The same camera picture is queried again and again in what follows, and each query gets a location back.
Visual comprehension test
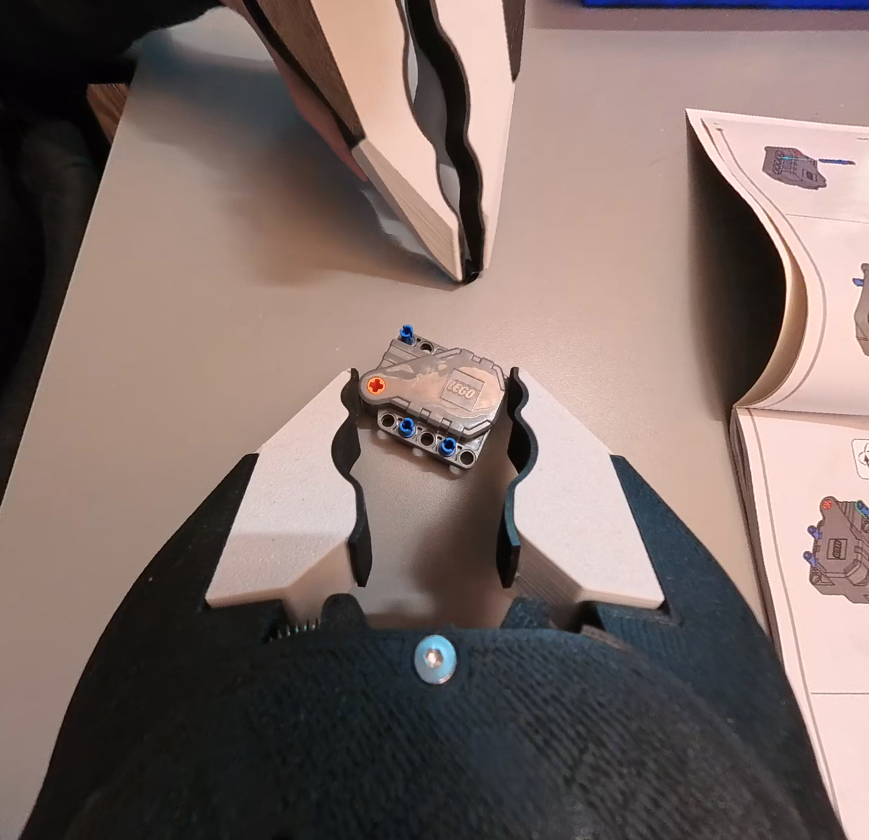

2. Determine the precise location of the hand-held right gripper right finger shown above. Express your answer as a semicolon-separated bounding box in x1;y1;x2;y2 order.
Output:
497;368;665;629

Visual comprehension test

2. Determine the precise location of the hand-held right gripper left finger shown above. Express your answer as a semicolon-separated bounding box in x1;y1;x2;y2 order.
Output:
205;368;374;629

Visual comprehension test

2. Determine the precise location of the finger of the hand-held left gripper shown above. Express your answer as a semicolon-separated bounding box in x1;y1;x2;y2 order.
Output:
297;0;476;284
407;0;518;274

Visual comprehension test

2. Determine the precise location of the grey toy motor block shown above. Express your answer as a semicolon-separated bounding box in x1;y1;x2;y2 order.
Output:
358;337;511;473

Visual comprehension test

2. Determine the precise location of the building instruction booklet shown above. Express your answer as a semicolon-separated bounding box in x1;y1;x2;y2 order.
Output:
686;108;869;840

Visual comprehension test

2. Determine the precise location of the person's left hand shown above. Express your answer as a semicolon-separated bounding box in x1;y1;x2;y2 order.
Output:
275;52;371;182

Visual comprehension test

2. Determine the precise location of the person's black clothing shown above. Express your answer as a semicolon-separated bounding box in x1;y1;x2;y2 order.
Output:
0;0;235;508

